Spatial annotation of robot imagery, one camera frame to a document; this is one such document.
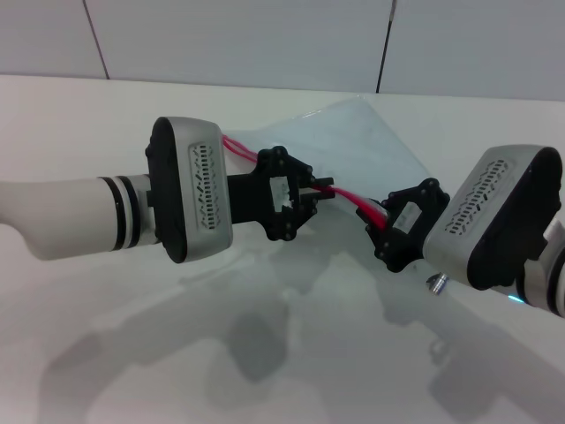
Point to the metal plug of right camera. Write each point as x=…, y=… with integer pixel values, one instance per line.
x=438, y=283

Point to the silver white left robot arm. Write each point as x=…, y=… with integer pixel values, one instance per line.
x=57, y=216

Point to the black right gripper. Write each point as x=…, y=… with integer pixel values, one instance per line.
x=410, y=234

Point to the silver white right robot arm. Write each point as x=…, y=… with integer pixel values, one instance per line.
x=545, y=278

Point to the clear document bag red zip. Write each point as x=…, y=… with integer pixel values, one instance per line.
x=362, y=141

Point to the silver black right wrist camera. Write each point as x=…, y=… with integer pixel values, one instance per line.
x=490, y=216

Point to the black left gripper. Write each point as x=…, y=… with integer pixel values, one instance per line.
x=247, y=199

